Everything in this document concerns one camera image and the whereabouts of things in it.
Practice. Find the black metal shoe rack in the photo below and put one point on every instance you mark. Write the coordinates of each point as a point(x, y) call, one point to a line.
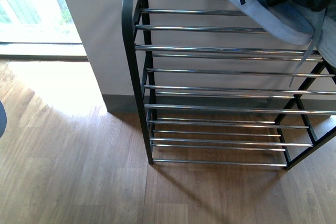
point(213, 87)

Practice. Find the light blue slipper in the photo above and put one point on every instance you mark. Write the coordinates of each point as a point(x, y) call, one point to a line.
point(282, 21)

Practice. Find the grey knit sneaker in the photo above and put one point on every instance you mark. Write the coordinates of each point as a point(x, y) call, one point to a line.
point(323, 39)

